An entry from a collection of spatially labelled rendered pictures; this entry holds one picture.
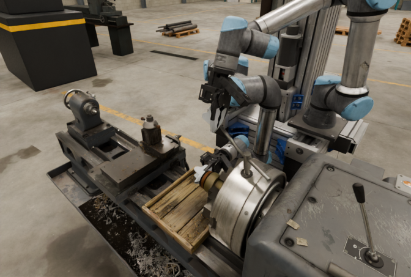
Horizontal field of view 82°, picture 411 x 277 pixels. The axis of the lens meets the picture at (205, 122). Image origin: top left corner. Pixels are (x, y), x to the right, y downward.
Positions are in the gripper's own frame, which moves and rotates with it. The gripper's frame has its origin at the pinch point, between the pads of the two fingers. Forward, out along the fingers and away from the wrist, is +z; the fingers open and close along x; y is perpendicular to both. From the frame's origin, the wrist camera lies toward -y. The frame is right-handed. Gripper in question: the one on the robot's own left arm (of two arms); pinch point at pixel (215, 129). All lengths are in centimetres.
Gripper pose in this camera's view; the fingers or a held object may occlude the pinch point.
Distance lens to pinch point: 79.5
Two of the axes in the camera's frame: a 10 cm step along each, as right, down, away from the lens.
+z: -2.1, 9.4, 2.6
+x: -6.0, 0.9, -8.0
